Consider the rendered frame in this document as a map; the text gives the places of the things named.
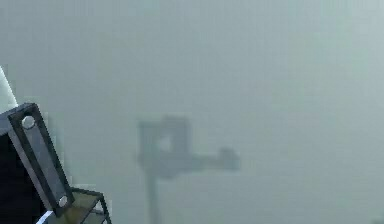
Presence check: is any black framed olive shelf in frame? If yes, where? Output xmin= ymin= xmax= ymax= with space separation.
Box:
xmin=35 ymin=187 xmax=113 ymax=224

